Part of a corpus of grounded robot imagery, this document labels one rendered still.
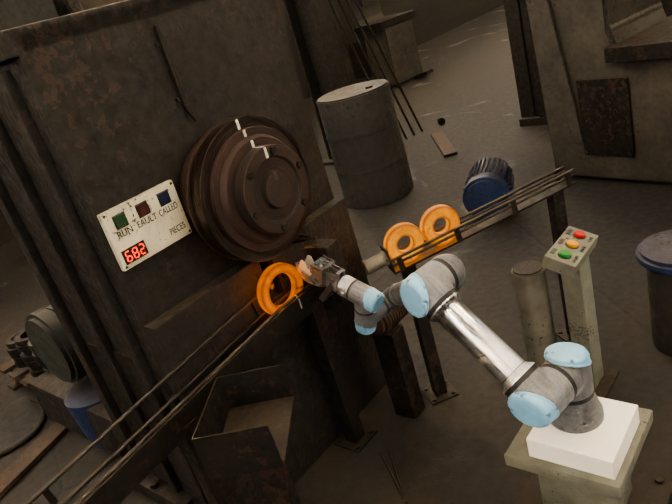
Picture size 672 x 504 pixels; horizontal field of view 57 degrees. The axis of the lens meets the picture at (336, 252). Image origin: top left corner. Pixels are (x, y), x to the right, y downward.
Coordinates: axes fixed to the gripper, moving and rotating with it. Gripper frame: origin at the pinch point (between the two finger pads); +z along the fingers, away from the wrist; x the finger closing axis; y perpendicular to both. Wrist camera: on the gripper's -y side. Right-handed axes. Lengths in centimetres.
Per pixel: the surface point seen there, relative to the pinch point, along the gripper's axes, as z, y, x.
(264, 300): -2.9, -1.0, 20.5
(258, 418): -32, -7, 53
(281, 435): -43, -3, 55
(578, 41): 5, 15, -261
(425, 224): -26, 7, -42
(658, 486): -129, -32, -19
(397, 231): -19.5, 6.2, -33.1
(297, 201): -2.0, 28.9, 1.8
